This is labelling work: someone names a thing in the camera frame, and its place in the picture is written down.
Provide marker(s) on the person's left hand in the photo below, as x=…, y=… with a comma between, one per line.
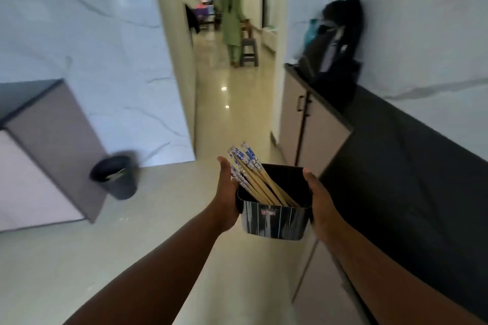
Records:
x=227, y=203

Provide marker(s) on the person's right hand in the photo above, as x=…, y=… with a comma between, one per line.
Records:
x=324, y=214

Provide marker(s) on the bundle of patterned chopsticks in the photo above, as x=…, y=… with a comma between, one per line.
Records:
x=263, y=184

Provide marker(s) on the dark grey plastic container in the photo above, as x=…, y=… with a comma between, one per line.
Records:
x=274, y=225

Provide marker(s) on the person's right forearm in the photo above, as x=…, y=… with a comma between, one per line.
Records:
x=381, y=283

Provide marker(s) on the person's left forearm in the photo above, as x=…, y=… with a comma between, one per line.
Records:
x=160, y=279

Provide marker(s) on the beige cabinet door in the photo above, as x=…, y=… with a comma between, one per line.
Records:
x=324, y=138
x=289, y=123
x=316, y=298

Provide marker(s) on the dark grey waste bin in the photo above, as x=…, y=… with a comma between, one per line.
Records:
x=118, y=184

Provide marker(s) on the black backpack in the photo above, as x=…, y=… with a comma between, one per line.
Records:
x=335, y=62

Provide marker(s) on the grey plastic stool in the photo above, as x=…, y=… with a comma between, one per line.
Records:
x=249, y=44

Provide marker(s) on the white low cabinet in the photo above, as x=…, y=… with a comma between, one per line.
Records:
x=269, y=39

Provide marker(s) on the beige cabinet with dark top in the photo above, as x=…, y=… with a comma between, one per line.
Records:
x=57, y=153

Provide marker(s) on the blue bag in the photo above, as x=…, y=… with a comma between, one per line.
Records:
x=310, y=33

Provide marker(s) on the dark hanging cloth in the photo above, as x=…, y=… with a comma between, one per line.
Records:
x=192, y=18

